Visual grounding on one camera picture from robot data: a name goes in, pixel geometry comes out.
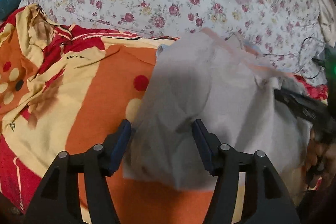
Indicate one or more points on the grey beige garment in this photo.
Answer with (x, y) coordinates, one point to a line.
(228, 85)

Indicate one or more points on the orange red yellow blanket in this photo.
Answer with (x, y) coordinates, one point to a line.
(67, 88)

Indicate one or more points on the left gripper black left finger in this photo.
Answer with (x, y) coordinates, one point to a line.
(57, 199)

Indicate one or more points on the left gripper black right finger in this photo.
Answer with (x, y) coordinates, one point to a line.
(266, 198)

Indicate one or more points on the beige cloth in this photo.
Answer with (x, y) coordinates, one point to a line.
(327, 21)

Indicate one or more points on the person's right hand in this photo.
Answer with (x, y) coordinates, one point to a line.
(326, 152)

